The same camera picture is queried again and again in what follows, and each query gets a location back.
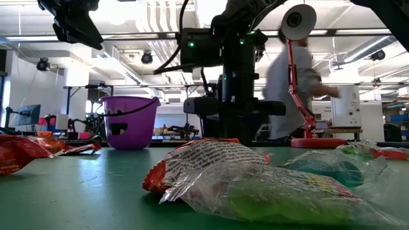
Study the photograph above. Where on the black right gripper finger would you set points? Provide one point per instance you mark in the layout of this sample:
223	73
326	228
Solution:
201	106
271	108

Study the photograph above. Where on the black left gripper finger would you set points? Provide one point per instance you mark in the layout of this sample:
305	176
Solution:
83	33

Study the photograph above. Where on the orange white printed candy pack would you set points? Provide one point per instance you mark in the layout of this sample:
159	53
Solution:
204	156

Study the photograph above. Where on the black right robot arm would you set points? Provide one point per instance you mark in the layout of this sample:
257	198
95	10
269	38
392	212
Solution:
390	19

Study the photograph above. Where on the clear teal candy bag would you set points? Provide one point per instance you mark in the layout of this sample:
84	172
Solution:
326	171

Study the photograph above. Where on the red candy pack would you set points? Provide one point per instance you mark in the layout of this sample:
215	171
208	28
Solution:
390	154
16	153
83	149

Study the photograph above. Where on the person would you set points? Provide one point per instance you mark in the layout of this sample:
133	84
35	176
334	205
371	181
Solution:
281	96

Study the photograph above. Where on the red desk lamp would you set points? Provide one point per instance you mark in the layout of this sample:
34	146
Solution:
316	143

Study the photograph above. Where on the white ceiling pipes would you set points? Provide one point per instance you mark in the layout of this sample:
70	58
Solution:
159	54

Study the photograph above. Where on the purple face bucket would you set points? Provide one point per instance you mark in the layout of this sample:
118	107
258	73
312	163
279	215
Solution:
134	134

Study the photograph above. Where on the white round column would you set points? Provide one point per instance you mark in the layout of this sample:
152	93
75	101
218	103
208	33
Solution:
346	108

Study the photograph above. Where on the wooden desk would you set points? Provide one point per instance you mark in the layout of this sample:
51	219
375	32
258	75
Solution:
345	130

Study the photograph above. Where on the white box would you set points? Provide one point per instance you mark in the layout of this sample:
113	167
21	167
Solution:
62	122

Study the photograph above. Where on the grey computer monitor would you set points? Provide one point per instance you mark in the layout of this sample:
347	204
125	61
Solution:
29	114

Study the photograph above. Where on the black overhead light bar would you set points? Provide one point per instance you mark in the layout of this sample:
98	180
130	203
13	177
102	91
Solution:
331	32

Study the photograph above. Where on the pink box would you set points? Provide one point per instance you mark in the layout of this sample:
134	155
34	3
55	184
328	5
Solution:
84	136

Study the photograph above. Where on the orange box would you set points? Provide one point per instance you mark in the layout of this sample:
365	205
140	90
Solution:
44	133

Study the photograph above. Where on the black office chair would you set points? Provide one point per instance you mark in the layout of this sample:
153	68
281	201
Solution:
392	132

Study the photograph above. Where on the blue storage shelf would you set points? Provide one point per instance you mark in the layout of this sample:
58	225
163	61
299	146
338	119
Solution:
399	118

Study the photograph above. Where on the green table mat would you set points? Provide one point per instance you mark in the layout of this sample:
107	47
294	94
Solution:
80	191

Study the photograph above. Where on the black aluminium table frame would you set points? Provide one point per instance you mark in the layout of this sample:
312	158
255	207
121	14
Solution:
179	144

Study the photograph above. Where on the black ceiling camera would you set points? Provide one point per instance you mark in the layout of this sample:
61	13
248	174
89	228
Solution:
378	55
147	58
43	64

